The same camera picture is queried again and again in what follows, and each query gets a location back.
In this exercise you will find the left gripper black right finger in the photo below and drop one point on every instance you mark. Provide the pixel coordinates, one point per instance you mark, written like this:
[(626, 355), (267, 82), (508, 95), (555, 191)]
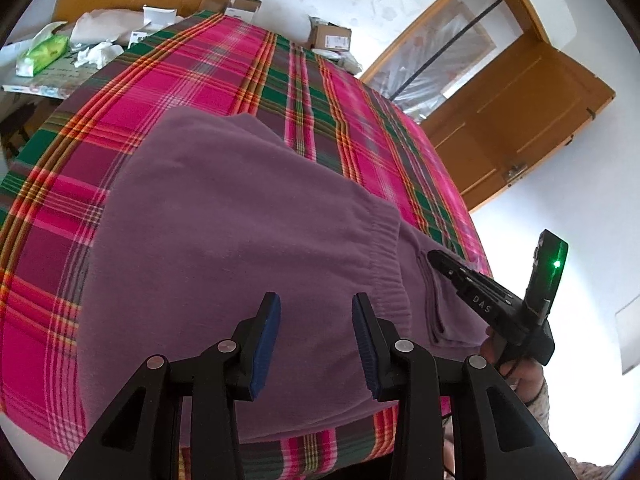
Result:
[(495, 436)]

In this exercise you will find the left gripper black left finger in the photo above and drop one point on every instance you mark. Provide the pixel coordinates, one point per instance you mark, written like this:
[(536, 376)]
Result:
[(138, 434)]

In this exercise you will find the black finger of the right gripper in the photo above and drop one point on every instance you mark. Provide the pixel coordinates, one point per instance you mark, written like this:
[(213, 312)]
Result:
[(457, 272)]

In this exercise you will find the purple fleece sweater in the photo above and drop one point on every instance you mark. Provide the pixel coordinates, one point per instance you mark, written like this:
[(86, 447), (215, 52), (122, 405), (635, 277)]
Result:
[(211, 213)]

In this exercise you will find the right floral sleeve forearm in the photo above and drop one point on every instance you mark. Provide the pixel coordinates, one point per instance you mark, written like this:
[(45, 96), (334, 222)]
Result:
[(539, 407)]

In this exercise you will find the person's right hand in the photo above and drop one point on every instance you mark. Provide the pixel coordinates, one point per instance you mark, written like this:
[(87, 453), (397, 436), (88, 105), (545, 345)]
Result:
[(526, 377)]

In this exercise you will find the wooden door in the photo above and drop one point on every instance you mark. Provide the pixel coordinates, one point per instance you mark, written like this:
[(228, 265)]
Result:
[(523, 106)]

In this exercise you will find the pink plaid bed cover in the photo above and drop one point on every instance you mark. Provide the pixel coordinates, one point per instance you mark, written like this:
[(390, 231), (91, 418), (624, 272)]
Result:
[(53, 194)]

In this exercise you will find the brown cardboard box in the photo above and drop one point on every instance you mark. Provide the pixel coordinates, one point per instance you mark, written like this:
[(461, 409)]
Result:
[(327, 36)]

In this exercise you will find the small white cardboard box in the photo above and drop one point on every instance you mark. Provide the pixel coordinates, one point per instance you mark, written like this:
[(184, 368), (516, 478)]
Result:
[(244, 10)]

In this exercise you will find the glass side table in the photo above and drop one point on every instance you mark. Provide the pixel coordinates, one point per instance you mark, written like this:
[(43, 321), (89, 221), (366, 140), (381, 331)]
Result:
[(58, 80)]

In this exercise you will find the crumpled white tissues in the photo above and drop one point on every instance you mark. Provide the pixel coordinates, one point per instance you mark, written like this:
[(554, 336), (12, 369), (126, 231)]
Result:
[(98, 55)]

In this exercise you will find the green medicine box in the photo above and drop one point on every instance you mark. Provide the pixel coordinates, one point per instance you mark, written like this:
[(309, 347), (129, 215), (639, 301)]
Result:
[(136, 36)]

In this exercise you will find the green tissue pack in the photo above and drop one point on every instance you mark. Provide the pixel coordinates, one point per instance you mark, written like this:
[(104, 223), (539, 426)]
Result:
[(45, 48)]

